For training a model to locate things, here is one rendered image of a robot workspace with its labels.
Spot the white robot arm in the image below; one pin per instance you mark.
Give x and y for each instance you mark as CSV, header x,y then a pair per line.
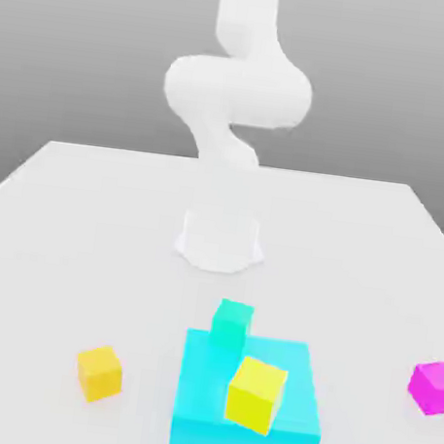
x,y
238,91

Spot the small teal cube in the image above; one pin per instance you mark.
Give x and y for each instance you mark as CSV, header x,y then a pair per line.
x,y
231,321

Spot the small lime yellow cube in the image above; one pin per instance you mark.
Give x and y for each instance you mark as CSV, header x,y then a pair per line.
x,y
251,398

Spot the small golden yellow cube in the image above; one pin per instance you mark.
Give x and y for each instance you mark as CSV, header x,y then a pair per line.
x,y
99,373

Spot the small magenta cube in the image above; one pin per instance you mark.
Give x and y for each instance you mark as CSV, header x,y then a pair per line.
x,y
432,387

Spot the large cyan box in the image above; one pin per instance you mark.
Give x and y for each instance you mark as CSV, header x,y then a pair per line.
x,y
199,442

